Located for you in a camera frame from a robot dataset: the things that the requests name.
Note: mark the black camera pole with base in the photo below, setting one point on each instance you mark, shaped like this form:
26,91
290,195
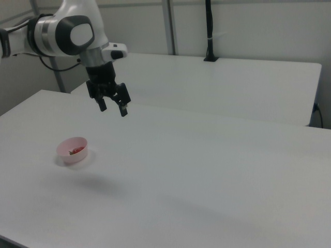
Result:
210,31

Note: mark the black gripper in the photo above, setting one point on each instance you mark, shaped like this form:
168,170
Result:
102,75

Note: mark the white side table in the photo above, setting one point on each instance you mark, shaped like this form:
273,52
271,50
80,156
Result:
207,87

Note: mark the pink plastic bowl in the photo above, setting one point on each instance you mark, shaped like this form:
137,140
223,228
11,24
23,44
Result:
73,152

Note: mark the red strawberry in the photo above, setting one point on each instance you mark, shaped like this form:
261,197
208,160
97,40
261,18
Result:
76,150

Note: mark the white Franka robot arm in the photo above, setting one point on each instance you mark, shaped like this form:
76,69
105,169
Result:
64,33

